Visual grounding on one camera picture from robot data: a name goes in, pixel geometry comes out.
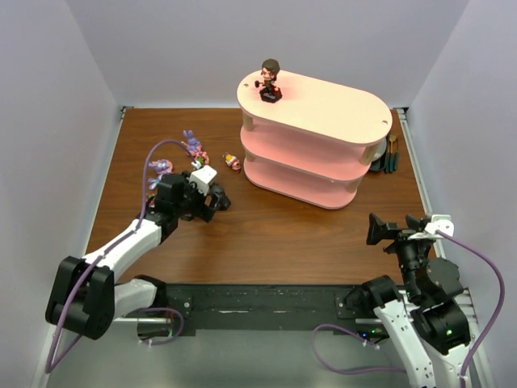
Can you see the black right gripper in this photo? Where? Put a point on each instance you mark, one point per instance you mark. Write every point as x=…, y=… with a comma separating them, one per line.
x=398, y=235

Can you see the brown-haired hero figurine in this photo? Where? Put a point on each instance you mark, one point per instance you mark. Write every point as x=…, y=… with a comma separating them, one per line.
x=268, y=90

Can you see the purple bunny toy upright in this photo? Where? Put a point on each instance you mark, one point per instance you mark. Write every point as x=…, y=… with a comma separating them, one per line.
x=192, y=144

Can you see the red white cake toy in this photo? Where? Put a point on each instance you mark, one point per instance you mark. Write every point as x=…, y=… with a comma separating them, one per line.
x=150, y=201

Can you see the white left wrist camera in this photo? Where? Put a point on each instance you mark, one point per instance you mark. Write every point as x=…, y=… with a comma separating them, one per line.
x=202, y=179

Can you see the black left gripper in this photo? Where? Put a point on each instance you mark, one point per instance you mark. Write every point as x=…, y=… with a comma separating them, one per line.
x=208, y=204

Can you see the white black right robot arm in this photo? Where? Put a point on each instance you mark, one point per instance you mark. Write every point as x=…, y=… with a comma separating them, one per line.
x=424, y=322

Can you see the purple bunny toy lying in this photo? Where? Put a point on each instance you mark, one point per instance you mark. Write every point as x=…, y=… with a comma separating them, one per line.
x=161, y=167

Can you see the dark tools behind shelf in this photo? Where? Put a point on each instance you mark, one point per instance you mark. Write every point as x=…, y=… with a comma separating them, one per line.
x=386, y=156

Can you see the pink yellow character toy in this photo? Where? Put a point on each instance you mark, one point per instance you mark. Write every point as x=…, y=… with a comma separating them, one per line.
x=232, y=161

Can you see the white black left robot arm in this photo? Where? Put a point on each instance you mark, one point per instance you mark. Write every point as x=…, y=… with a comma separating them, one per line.
x=86, y=296

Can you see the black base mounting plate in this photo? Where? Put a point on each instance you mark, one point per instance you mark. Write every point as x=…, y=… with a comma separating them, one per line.
x=267, y=308

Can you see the pink three-tier oval shelf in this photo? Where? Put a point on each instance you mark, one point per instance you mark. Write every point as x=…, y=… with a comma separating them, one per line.
x=316, y=143

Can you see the pink donut toy green star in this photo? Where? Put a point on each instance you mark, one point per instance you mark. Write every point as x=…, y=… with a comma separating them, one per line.
x=201, y=159

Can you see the black bat-masked figurine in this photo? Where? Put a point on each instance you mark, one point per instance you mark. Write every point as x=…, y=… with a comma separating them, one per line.
x=219, y=199

